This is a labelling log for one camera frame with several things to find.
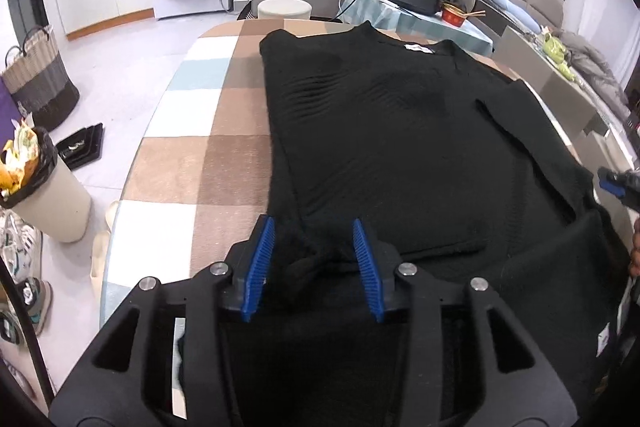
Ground beige trash bin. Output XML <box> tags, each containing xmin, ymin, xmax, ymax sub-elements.
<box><xmin>0</xmin><ymin>119</ymin><xmax>92</xmax><ymax>244</ymax></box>

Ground round white stool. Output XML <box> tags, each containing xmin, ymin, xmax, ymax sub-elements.
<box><xmin>257</xmin><ymin>0</ymin><xmax>313</xmax><ymax>22</ymax></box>

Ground black floor tray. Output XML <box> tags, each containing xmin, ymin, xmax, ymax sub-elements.
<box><xmin>54</xmin><ymin>123</ymin><xmax>105</xmax><ymax>171</ymax></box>

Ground grey duvet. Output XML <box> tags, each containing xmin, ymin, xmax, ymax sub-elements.
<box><xmin>555</xmin><ymin>29</ymin><xmax>631</xmax><ymax>122</ymax></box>

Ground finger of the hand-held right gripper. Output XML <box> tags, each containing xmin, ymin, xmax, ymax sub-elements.
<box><xmin>597</xmin><ymin>167</ymin><xmax>640</xmax><ymax>208</ymax></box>

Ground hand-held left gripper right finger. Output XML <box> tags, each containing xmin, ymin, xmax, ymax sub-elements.
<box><xmin>352</xmin><ymin>219</ymin><xmax>581</xmax><ymax>427</ymax></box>

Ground woven laundry basket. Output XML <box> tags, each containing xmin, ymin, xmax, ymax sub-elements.
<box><xmin>0</xmin><ymin>25</ymin><xmax>81</xmax><ymax>130</ymax></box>

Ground white sneakers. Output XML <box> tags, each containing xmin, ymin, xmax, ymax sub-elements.
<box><xmin>0</xmin><ymin>207</ymin><xmax>53</xmax><ymax>348</ymax></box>

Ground person's right hand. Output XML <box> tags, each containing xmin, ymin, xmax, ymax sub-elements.
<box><xmin>629</xmin><ymin>217</ymin><xmax>640</xmax><ymax>279</ymax></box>

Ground purple bag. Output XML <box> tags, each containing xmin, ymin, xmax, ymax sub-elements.
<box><xmin>0</xmin><ymin>79</ymin><xmax>23</xmax><ymax>132</ymax></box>

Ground red instant noodle bowl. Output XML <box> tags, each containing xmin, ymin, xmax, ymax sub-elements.
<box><xmin>440</xmin><ymin>3</ymin><xmax>487</xmax><ymax>24</ymax></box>

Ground grey cube table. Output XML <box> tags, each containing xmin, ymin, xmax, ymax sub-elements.
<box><xmin>492</xmin><ymin>26</ymin><xmax>566</xmax><ymax>92</ymax></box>
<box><xmin>540</xmin><ymin>72</ymin><xmax>608</xmax><ymax>142</ymax></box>

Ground blue pillow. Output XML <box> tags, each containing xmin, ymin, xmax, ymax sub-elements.
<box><xmin>480</xmin><ymin>0</ymin><xmax>543</xmax><ymax>32</ymax></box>

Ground green plush toy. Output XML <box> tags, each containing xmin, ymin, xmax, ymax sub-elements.
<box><xmin>542</xmin><ymin>33</ymin><xmax>573</xmax><ymax>80</ymax></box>

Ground teal checkered side table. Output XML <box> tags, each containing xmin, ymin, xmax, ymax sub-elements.
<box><xmin>335</xmin><ymin>0</ymin><xmax>496</xmax><ymax>58</ymax></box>

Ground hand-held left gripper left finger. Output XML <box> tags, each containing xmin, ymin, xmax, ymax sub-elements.
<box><xmin>49</xmin><ymin>216</ymin><xmax>276</xmax><ymax>427</ymax></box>

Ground black knit sweater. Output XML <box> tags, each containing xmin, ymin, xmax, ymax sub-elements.
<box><xmin>175</xmin><ymin>21</ymin><xmax>632</xmax><ymax>427</ymax></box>

